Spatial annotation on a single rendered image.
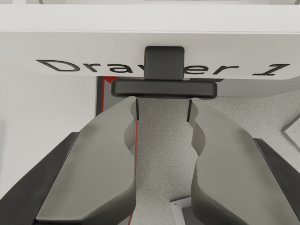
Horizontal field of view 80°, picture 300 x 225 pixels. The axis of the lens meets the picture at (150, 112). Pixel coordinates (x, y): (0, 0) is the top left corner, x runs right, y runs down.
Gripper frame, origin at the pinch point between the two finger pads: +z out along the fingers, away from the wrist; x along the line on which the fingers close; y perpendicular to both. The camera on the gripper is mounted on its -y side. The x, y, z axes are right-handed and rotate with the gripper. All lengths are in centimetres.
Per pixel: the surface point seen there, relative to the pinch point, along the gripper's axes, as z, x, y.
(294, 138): 68, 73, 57
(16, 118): 11.9, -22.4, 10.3
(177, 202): 48, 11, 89
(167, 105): 80, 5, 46
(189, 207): 46, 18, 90
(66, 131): 10.9, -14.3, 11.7
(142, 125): 73, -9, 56
